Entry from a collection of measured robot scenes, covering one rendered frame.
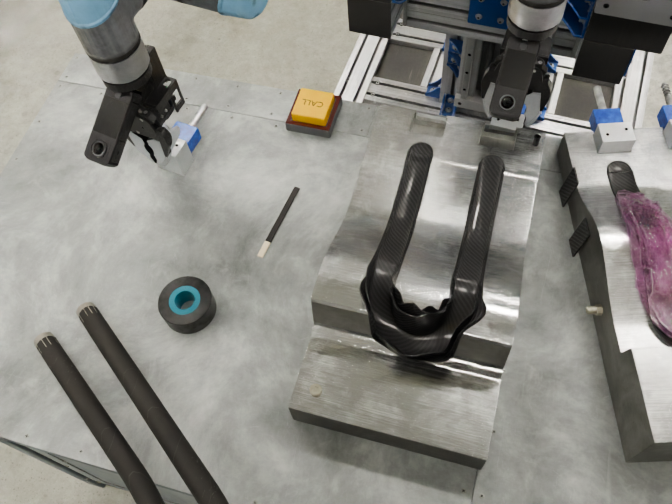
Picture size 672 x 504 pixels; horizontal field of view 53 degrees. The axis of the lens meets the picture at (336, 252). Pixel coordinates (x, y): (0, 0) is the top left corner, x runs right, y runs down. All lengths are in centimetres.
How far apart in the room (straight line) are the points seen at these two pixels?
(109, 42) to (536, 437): 76
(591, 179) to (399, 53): 115
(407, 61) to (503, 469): 143
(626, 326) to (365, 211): 39
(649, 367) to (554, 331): 16
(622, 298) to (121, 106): 74
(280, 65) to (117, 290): 148
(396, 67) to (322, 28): 51
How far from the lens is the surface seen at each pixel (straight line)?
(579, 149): 114
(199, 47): 256
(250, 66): 246
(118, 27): 94
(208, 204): 114
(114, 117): 103
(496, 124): 114
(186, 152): 117
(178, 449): 89
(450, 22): 150
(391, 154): 105
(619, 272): 100
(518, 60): 103
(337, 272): 89
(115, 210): 119
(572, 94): 210
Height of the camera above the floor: 173
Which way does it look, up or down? 61 degrees down
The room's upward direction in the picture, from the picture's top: 8 degrees counter-clockwise
